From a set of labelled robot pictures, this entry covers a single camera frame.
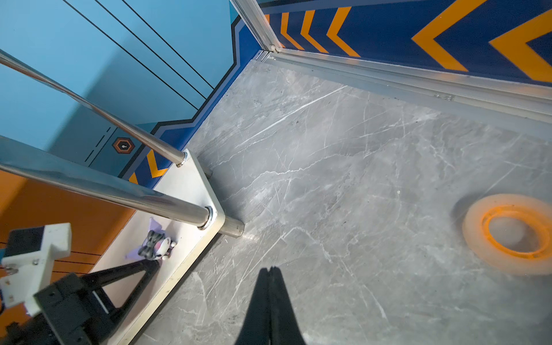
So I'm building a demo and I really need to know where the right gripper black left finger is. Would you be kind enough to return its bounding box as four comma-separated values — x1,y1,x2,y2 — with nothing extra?
235,268,271,345

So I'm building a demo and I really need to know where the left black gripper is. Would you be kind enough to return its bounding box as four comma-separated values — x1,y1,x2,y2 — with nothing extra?
1,260,161,344

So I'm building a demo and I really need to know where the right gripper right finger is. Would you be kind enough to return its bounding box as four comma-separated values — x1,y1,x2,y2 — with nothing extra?
270,267,306,345

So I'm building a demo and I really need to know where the purple figurine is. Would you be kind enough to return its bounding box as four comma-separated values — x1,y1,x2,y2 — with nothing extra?
125,218,177,261

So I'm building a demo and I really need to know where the white two-tier shelf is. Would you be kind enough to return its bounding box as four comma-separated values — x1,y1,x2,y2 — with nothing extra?
1,53,244,344

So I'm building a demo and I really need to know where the orange tape roll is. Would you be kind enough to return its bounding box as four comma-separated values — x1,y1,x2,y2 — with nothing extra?
462,194,551,275

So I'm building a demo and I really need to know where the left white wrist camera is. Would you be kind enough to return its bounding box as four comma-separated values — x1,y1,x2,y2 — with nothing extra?
1,223,72,317

